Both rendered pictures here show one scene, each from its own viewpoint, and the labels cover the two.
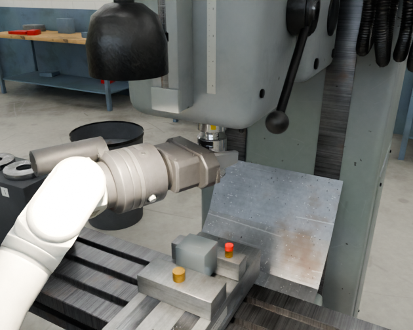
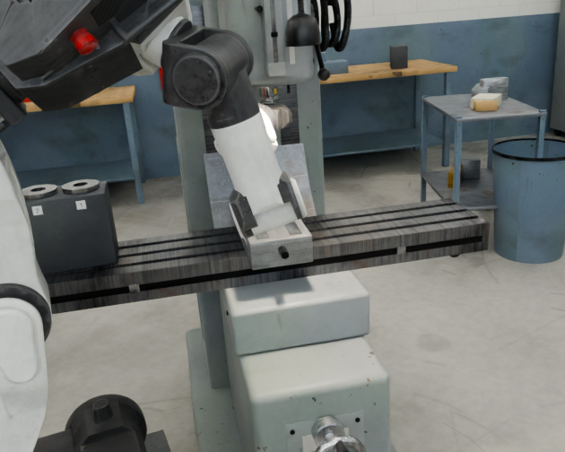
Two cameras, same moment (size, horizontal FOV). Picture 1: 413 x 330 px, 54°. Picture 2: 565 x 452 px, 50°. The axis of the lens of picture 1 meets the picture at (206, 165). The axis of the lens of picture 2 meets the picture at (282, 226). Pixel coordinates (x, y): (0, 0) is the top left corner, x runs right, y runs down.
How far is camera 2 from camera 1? 1.10 m
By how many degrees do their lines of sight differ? 35
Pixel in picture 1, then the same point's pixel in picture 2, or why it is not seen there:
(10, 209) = (85, 221)
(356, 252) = (321, 195)
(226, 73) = (300, 51)
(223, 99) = (299, 65)
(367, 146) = (313, 112)
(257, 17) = not seen: hidden behind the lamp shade
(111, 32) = (309, 25)
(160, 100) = (274, 70)
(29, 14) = not seen: outside the picture
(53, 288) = (160, 265)
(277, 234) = not seen: hidden behind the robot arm
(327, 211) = (299, 167)
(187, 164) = (279, 111)
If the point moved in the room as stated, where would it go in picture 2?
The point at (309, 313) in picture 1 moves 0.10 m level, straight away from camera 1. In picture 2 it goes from (332, 217) to (317, 207)
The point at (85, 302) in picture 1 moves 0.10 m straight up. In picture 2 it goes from (195, 260) to (190, 222)
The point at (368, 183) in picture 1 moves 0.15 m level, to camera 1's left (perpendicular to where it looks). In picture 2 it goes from (318, 139) to (283, 148)
